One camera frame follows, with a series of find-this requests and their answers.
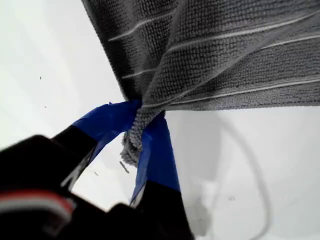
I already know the thin white cable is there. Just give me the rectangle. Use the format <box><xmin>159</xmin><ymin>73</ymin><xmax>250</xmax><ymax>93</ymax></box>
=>
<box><xmin>209</xmin><ymin>119</ymin><xmax>273</xmax><ymax>240</ymax></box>

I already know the grey towel with white stripes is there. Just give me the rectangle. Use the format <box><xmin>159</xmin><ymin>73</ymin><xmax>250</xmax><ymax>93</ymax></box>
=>
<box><xmin>81</xmin><ymin>0</ymin><xmax>320</xmax><ymax>166</ymax></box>

